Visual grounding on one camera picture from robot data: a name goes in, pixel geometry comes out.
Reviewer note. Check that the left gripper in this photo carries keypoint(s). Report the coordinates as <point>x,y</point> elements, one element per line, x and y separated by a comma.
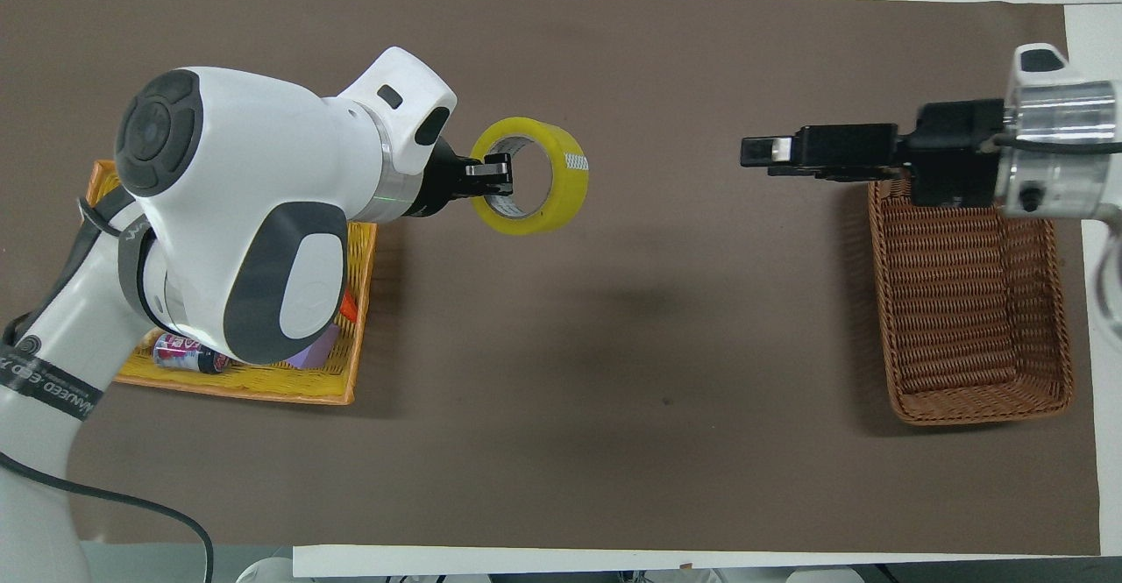
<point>438,184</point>

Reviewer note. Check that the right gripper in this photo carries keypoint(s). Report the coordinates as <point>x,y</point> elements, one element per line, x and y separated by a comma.
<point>955,158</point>

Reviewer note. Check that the yellow tape roll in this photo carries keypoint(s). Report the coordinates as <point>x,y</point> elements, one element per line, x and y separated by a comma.
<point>568,181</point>

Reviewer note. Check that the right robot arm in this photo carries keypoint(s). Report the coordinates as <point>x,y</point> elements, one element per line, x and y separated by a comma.
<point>1061,127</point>

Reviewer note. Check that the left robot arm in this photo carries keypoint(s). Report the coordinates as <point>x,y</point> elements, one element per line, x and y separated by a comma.
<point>254,171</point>

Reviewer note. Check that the brown wicker basket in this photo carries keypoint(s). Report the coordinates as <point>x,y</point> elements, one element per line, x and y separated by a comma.
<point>969,302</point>

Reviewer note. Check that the yellow plastic basket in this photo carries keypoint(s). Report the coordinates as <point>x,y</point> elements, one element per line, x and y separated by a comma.
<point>263,383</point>

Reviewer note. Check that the orange red object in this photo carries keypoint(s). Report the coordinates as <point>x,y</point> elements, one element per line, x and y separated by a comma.
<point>348,304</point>

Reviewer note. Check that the purple object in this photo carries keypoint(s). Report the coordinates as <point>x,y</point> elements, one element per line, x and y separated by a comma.
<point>314,351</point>

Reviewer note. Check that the small printed can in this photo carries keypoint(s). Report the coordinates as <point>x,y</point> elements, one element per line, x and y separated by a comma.
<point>182,355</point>

